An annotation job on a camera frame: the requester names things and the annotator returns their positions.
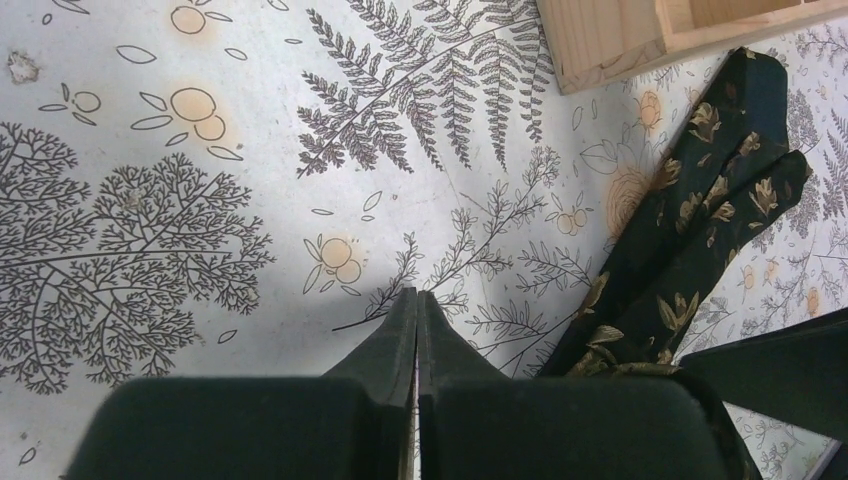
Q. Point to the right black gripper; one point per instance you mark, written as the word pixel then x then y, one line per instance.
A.
pixel 797 375

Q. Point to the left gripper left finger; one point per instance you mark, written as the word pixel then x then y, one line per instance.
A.
pixel 353 422

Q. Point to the wooden compartment tray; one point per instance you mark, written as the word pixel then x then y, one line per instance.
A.
pixel 594 43

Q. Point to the dark floral necktie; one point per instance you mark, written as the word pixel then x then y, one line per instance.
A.
pixel 730 175

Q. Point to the floral table mat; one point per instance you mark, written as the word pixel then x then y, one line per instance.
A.
pixel 244 188

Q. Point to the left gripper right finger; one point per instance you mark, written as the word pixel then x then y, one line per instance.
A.
pixel 476 423

